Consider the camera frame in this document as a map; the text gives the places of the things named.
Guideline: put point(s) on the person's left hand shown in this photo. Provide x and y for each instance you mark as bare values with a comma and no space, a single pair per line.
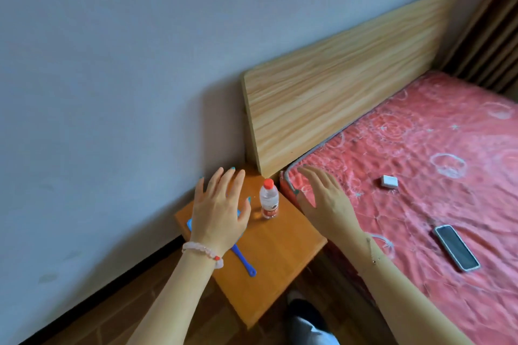
214,219

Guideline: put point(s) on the person's right hand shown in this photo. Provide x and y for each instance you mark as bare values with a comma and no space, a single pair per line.
330,207

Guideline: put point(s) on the person's left thumb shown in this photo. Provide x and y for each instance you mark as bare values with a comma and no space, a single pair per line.
247,211

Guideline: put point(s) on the person's left middle finger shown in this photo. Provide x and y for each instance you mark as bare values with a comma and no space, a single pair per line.
229,181

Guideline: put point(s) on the person's left little finger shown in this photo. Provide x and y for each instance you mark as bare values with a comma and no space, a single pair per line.
200,191

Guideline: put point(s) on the person's right thumb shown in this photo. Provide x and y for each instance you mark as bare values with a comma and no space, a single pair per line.
302,200

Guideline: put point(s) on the person's left forearm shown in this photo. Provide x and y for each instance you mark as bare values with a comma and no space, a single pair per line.
178,300

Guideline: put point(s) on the person's right forearm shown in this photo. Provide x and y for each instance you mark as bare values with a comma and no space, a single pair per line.
408,296

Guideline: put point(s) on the clear water bottle red cap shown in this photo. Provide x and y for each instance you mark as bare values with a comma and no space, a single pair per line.
269,203

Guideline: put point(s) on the orange wooden nightstand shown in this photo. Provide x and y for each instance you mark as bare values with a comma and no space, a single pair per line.
275,251

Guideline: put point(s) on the blue plastic comb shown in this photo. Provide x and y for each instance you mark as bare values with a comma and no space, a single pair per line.
243,262

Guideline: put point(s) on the small white box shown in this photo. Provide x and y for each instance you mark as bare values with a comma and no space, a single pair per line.
389,182

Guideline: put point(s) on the person's dark shoe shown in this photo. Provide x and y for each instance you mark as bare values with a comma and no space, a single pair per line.
303,308

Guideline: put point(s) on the light wooden headboard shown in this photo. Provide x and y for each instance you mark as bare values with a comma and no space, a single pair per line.
332,90

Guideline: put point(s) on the red patterned mattress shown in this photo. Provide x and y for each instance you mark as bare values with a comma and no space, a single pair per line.
425,162

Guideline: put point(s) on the person's light grey trouser leg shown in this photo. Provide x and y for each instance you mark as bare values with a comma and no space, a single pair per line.
313,332

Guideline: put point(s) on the smartphone with light case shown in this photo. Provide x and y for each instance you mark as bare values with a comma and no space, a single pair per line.
457,247

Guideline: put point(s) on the brown striped curtain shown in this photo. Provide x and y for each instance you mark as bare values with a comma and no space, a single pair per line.
489,33

